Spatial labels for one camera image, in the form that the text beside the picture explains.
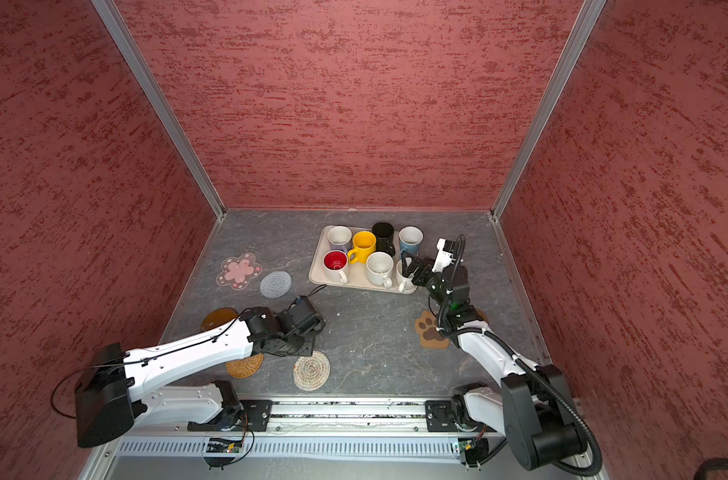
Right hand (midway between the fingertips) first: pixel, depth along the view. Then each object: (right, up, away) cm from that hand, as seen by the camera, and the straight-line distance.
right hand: (407, 260), depth 84 cm
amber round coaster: (-60, -19, +10) cm, 64 cm away
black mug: (-6, +8, +20) cm, 22 cm away
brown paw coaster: (+7, -21, +6) cm, 23 cm away
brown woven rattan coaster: (-46, -30, -3) cm, 55 cm away
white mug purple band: (-22, +6, +26) cm, 35 cm away
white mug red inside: (-23, -3, +18) cm, 29 cm away
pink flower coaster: (-58, -6, +20) cm, 62 cm away
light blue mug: (+3, +6, +20) cm, 21 cm away
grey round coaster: (-43, -9, +15) cm, 47 cm away
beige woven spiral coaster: (-28, -31, -3) cm, 42 cm away
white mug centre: (-8, -4, +16) cm, 19 cm away
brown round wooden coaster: (+14, -11, -20) cm, 26 cm away
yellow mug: (-13, +4, +17) cm, 22 cm away
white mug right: (-1, -7, +6) cm, 9 cm away
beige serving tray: (-16, -6, +17) cm, 24 cm away
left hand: (-28, -24, -5) cm, 38 cm away
